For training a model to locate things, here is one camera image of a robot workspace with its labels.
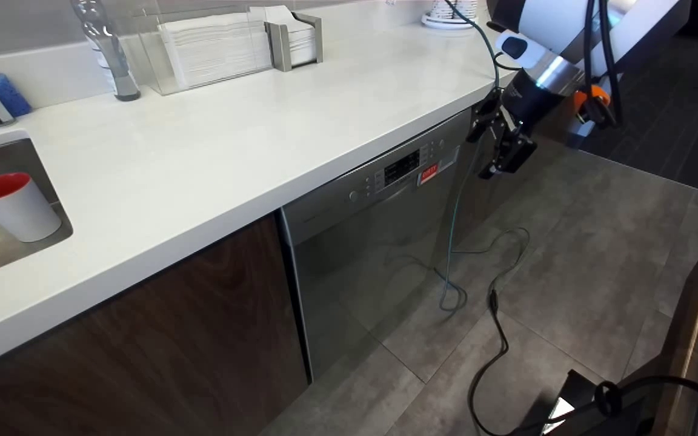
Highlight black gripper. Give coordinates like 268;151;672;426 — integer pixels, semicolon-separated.
468;99;537;180

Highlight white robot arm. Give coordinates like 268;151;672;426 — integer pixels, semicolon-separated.
475;0;692;180

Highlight stainless steel dishwasher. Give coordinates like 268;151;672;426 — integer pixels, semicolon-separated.
282;111;471;381

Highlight red dirty magnet sign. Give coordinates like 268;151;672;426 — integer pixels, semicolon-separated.
417;162;452;187

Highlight white round countertop object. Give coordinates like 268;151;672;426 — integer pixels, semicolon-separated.
421;0;477;29

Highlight metal napkin holder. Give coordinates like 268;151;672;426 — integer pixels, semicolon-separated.
263;11;323;71

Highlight wooden furniture edge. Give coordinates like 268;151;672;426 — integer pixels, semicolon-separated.
651;261;698;436

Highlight black device on floor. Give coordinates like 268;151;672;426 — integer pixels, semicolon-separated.
508;369;698;436

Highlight dark wood left cabinet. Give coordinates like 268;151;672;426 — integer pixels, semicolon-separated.
0;216;308;436

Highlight chrome tall faucet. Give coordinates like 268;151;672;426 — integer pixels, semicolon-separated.
71;0;141;103

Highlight white cup red interior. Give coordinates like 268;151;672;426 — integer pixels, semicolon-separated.
0;172;61;242

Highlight grey blue hanging cable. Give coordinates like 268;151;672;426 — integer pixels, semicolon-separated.
442;0;503;270

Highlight black floor cable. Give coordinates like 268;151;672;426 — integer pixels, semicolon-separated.
411;229;546;436

